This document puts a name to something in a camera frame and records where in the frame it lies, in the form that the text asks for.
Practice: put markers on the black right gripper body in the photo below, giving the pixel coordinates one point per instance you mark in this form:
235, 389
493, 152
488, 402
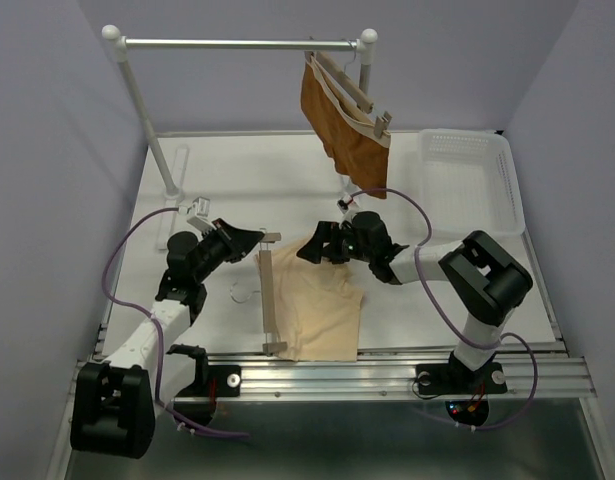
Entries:
353, 249

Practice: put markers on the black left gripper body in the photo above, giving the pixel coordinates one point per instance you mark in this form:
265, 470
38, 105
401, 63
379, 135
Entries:
211, 255

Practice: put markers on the beige underwear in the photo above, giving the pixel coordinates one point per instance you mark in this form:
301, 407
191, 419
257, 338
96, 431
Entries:
318, 308

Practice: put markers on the wooden clip hanger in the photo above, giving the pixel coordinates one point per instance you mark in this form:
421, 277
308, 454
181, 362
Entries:
273, 344

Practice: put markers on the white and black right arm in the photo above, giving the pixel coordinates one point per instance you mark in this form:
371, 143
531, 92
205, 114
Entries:
490, 283

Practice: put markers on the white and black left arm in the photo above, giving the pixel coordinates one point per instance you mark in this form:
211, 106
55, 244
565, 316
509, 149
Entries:
118, 399

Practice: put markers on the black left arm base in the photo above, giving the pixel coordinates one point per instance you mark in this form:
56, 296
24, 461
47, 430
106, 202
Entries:
192, 388

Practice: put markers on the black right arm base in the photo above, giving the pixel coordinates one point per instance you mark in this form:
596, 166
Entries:
465, 393

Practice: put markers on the brown underwear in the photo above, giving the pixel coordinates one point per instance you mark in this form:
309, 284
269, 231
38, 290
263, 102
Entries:
346, 133

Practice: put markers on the wooden hanger with brown underwear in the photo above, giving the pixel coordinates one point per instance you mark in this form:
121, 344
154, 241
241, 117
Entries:
363, 49

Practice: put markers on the white plastic basket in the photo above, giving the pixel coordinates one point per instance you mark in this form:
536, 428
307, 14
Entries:
469, 182

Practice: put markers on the white clothes rack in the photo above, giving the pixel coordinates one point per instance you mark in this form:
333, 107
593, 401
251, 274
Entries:
184, 88

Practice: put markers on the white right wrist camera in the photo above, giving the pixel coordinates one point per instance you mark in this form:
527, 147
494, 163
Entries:
348, 208

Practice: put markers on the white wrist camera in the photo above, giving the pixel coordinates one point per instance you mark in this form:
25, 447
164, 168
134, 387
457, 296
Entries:
197, 215
348, 208

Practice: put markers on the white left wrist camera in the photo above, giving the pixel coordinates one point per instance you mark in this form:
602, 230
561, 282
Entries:
197, 215

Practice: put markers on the aluminium mounting rail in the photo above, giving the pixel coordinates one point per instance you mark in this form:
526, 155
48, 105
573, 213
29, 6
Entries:
380, 375

